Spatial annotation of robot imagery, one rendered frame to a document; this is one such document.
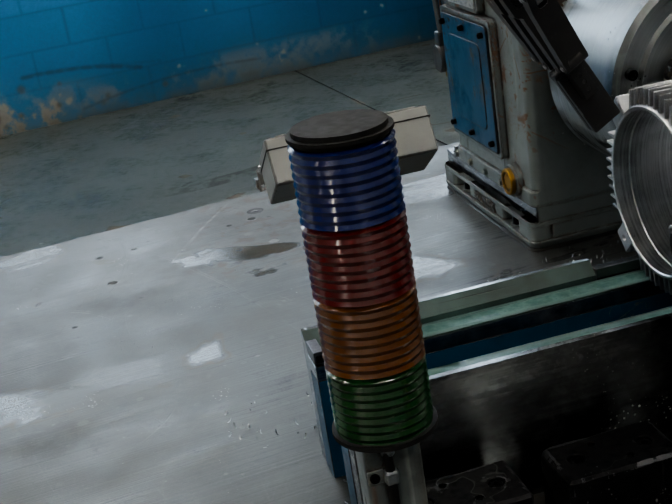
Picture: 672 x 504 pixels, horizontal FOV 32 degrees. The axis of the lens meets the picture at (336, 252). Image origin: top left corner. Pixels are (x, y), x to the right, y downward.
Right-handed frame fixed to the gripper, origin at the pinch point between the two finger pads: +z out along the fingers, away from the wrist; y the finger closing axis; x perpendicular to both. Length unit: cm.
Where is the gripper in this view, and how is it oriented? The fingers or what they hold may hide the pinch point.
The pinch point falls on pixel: (584, 92)
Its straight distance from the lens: 110.7
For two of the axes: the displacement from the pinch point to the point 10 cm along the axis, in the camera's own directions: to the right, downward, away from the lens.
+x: -7.5, 6.6, 0.1
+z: 6.1, 6.9, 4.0
